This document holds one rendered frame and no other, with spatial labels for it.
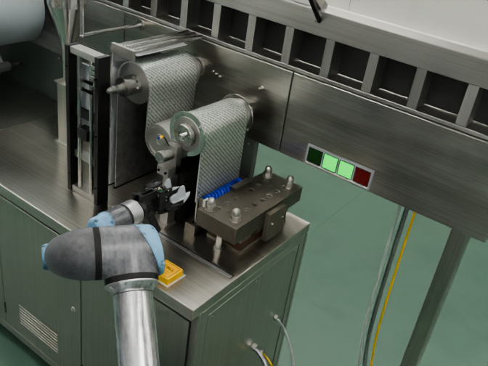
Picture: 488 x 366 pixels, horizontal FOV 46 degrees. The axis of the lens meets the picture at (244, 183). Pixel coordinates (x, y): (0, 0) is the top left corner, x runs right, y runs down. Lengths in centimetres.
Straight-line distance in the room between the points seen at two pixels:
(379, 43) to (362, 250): 211
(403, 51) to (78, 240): 106
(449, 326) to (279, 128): 174
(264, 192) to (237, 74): 43
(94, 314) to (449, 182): 127
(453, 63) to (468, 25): 242
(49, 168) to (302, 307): 154
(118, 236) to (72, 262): 11
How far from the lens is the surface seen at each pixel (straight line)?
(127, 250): 125
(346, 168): 193
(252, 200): 196
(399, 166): 186
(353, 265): 355
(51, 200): 214
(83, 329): 227
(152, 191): 171
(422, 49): 175
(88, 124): 205
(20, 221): 229
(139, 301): 125
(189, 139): 181
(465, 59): 172
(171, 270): 178
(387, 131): 184
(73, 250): 126
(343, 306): 324
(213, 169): 193
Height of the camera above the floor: 205
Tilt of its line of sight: 30 degrees down
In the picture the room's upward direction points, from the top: 9 degrees clockwise
